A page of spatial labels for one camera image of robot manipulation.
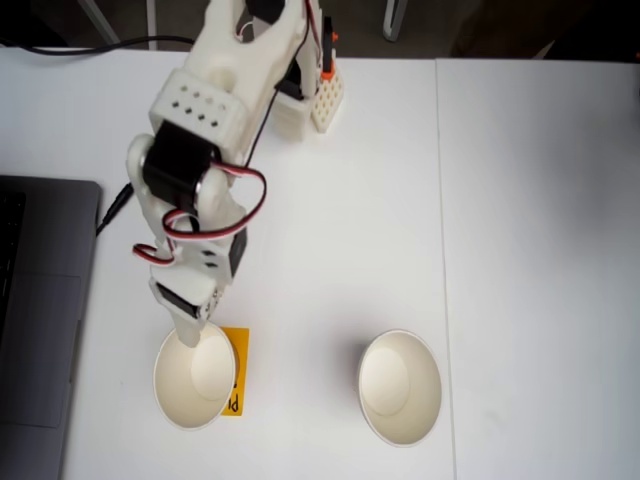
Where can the grey metal table leg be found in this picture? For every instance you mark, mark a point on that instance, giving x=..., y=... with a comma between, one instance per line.
x=152, y=25
x=97, y=20

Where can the orange black table clamp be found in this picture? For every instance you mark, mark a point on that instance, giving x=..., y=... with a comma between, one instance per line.
x=328, y=75

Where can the dark grey laptop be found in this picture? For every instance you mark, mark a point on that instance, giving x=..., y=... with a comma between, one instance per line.
x=45, y=300

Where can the grey chair leg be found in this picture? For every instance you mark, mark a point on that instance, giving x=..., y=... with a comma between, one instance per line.
x=392, y=27

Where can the brown paper cup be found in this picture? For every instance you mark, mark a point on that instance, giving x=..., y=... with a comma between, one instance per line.
x=400, y=390
x=185, y=390

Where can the person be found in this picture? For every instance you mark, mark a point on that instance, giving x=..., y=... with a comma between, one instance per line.
x=500, y=30

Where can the yellow handwritten sticky note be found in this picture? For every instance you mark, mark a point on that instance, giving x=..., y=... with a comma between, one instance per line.
x=241, y=350

